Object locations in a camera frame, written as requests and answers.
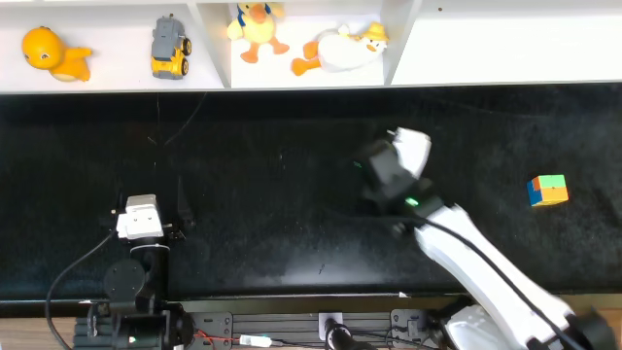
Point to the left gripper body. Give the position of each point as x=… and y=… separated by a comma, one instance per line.
x=174, y=233

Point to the grey and yellow toy truck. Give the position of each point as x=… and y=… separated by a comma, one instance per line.
x=167, y=51

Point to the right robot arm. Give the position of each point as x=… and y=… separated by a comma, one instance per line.
x=486, y=282

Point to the many-coloured puzzle cube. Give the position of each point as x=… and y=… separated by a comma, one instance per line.
x=548, y=190

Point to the white plush duck yellow hat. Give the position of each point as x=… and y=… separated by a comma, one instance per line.
x=342, y=51

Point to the white shelf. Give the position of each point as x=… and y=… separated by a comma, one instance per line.
x=437, y=53

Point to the mounting rail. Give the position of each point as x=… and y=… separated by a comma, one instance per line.
x=291, y=330

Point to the orange dinosaur toy figure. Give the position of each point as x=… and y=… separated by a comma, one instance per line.
x=46, y=51

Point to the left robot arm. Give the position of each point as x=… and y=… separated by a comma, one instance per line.
x=128, y=284

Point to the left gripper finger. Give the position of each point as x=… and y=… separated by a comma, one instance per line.
x=185, y=209

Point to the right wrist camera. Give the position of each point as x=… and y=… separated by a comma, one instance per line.
x=413, y=148

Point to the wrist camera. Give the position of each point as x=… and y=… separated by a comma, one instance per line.
x=413, y=148
x=140, y=219

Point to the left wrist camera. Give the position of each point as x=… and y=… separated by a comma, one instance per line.
x=140, y=219

